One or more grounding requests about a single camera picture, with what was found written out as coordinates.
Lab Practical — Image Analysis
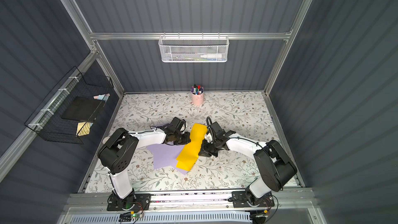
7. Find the yellow rectangular paper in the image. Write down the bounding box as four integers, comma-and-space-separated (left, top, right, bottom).
176, 123, 207, 171

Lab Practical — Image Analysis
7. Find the purple paper sheet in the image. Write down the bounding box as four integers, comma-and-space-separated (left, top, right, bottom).
146, 126, 187, 175

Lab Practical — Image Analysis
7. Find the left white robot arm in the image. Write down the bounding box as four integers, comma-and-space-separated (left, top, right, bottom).
97, 117, 191, 200

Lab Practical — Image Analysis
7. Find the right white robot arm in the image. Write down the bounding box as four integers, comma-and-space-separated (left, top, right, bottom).
199, 117, 297, 205

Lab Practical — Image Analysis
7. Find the pink pen cup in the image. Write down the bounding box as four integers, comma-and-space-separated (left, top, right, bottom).
191, 84, 204, 106

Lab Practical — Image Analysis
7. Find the white vented panel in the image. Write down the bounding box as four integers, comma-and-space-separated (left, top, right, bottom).
70, 211, 251, 224

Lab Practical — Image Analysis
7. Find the pastel note pad in basket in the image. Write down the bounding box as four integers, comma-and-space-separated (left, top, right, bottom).
93, 93, 110, 101

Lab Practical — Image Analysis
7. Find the white bottle in basket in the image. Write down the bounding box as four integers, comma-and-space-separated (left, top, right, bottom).
200, 54, 222, 60

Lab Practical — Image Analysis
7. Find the yellow sticky note pad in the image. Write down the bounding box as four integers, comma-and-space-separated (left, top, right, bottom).
76, 122, 93, 136

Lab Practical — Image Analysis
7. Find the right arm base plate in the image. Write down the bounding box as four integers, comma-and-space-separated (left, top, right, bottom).
228, 191, 275, 208

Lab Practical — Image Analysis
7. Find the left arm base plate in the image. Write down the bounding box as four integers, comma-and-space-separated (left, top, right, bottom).
107, 191, 152, 212

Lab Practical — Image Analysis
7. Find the white wire mesh basket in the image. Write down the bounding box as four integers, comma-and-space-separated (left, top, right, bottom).
158, 35, 230, 63

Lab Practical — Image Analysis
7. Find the black wire wall basket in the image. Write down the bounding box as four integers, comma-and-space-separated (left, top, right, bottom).
25, 67, 114, 145

